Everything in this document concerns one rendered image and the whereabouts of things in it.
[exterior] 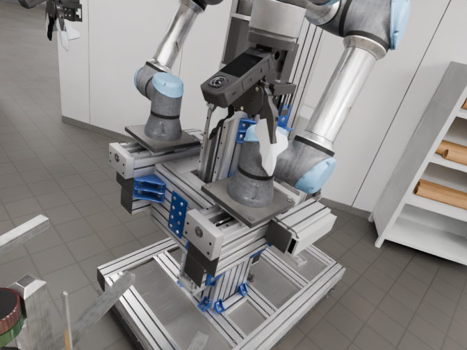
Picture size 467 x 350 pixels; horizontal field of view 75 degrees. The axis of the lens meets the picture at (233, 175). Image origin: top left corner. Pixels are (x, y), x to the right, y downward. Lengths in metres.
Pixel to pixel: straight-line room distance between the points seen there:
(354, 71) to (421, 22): 2.11
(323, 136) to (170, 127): 0.63
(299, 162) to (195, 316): 1.07
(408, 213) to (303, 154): 2.67
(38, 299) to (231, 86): 0.41
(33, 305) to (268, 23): 0.52
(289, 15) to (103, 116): 3.37
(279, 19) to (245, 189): 0.56
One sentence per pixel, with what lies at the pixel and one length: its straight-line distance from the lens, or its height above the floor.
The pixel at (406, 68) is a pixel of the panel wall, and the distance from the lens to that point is 2.95.
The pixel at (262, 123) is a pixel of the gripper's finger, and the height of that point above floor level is 1.40.
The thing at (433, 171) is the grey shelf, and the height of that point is 0.67.
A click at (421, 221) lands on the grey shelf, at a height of 0.16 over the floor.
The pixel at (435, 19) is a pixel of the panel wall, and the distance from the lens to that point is 2.97.
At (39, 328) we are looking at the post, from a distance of 0.60.
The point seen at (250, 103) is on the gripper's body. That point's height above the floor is 1.42.
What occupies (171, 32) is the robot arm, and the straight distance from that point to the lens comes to 1.33.
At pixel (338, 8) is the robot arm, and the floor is 1.60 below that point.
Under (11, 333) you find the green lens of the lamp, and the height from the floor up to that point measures 1.11.
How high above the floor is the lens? 1.54
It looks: 28 degrees down
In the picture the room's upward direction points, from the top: 14 degrees clockwise
